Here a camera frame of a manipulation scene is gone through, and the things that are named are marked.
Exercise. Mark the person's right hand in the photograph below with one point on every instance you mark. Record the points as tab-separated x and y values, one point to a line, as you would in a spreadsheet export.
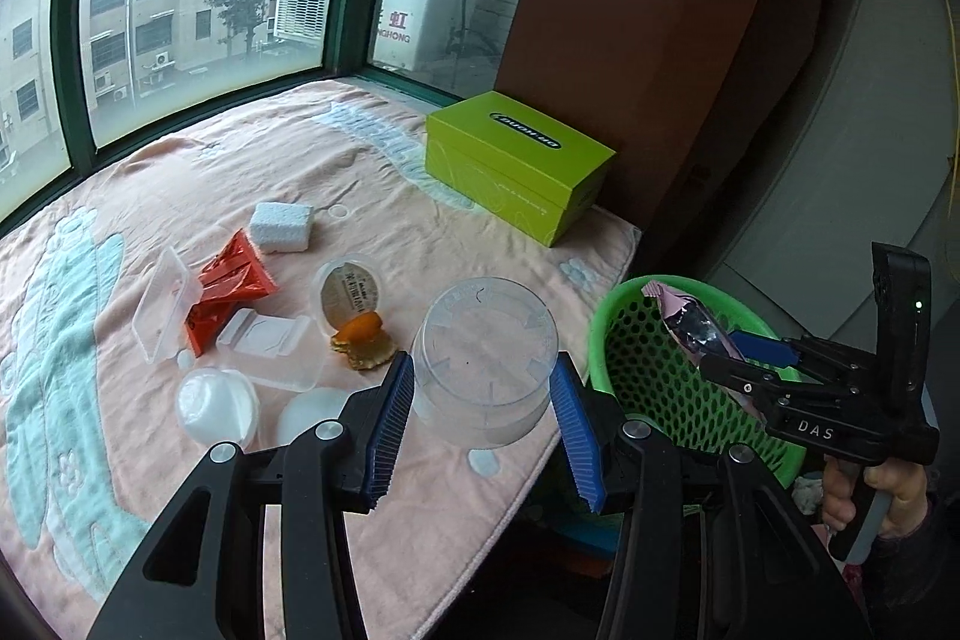
900	486

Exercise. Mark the red foil packet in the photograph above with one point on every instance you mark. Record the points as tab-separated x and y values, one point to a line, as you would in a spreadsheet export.
232	280

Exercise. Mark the pink printed blanket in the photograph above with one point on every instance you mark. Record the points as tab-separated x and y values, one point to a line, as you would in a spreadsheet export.
450	497

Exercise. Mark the green cardboard box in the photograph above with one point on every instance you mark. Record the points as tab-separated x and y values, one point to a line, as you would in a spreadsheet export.
517	160

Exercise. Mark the white foam block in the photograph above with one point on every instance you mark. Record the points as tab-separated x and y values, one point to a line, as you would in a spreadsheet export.
279	229

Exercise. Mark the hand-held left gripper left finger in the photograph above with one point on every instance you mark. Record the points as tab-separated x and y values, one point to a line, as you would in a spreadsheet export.
390	430

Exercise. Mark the clear rectangular plastic lid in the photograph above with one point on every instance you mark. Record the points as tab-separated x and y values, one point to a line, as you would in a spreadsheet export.
262	340

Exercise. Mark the orange peel piece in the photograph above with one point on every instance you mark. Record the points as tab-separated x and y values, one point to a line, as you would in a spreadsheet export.
358	325

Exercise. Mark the white round plastic cup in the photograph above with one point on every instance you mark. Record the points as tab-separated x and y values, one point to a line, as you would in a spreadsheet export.
311	415
217	404

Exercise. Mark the labelled round pudding cup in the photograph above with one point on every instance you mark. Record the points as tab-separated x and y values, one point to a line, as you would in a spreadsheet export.
346	295

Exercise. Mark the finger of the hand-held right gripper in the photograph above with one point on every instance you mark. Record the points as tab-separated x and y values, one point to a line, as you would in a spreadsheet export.
765	346
739	376

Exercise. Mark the large clear round container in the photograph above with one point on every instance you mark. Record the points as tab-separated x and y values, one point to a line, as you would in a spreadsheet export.
480	347

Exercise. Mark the pink foil wrapper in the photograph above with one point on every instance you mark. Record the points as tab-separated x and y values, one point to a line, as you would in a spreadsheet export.
697	329

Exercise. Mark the person's right forearm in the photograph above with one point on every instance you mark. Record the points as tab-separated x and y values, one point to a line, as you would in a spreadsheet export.
904	580

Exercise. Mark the green window frame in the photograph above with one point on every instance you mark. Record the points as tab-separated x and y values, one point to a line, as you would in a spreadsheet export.
71	63

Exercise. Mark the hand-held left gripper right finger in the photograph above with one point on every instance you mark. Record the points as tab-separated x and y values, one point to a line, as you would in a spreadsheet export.
577	437

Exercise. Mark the green perforated plastic basket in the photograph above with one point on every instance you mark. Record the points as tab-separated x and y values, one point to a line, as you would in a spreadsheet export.
645	370

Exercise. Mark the clear rectangular plastic tray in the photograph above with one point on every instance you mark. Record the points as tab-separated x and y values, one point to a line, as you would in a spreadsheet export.
161	310

